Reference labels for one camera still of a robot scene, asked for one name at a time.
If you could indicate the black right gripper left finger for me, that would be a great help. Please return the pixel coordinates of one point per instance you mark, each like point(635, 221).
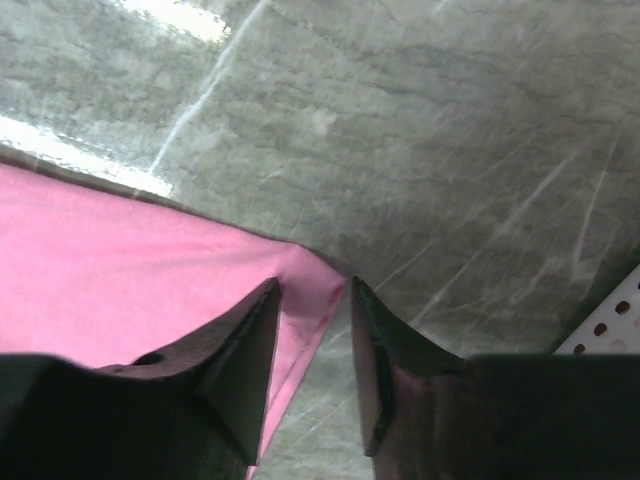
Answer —
point(193, 409)

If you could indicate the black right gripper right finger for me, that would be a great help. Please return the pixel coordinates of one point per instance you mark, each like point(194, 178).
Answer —
point(427, 413)

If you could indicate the white plastic laundry basket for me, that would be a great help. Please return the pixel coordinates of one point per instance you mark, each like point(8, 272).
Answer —
point(613, 327)

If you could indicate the light pink t shirt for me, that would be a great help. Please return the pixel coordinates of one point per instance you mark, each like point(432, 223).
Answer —
point(99, 280)

